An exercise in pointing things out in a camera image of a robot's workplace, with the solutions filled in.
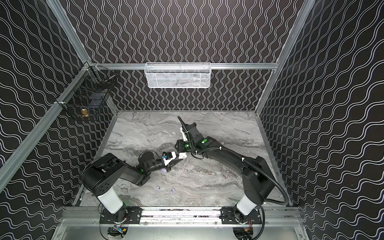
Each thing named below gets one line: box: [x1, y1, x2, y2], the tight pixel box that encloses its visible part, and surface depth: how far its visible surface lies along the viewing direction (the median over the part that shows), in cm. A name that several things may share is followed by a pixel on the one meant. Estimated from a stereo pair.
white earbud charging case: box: [179, 152, 188, 159], surface depth 84 cm
